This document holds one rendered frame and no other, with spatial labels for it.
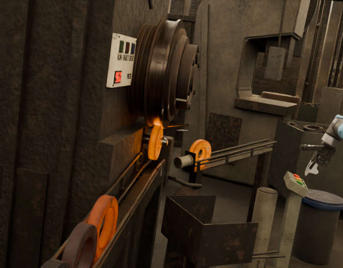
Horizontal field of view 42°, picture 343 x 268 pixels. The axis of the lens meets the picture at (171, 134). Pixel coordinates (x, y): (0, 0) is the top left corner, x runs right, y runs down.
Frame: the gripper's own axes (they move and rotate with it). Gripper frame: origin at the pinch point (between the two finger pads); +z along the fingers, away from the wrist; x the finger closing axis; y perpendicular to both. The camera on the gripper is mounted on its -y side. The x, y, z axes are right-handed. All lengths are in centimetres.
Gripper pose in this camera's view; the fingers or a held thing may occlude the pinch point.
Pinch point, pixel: (305, 173)
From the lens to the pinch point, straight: 262.5
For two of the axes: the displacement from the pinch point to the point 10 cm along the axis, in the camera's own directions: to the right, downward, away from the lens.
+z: -4.7, 8.6, 2.1
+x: 1.6, -1.5, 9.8
